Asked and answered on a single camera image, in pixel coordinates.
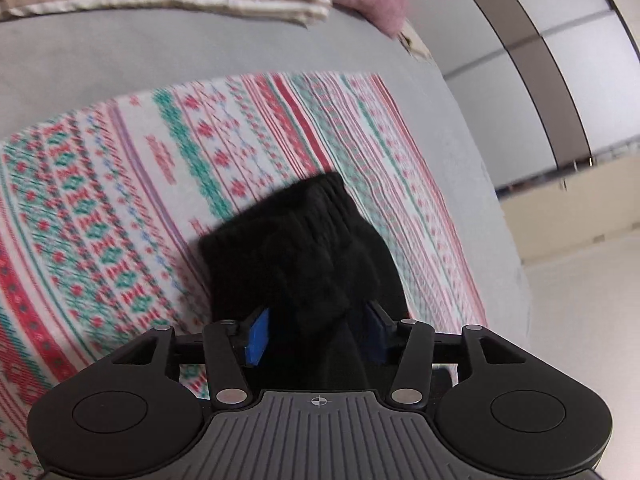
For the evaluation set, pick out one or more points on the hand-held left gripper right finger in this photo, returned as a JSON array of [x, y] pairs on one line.
[[375, 332]]

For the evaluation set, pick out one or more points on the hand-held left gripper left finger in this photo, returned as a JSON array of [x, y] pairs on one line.
[[257, 335]]

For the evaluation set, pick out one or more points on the black pants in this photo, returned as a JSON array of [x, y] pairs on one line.
[[310, 270]]

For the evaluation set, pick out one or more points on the patterned red green blanket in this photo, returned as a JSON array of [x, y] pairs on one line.
[[125, 220]]

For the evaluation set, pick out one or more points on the beige cabinet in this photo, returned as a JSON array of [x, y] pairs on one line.
[[570, 210]]

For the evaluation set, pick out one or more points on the grey bed sheet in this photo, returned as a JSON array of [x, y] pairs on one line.
[[150, 55]]

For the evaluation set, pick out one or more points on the dark brown door frame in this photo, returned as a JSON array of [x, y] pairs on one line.
[[545, 60]]

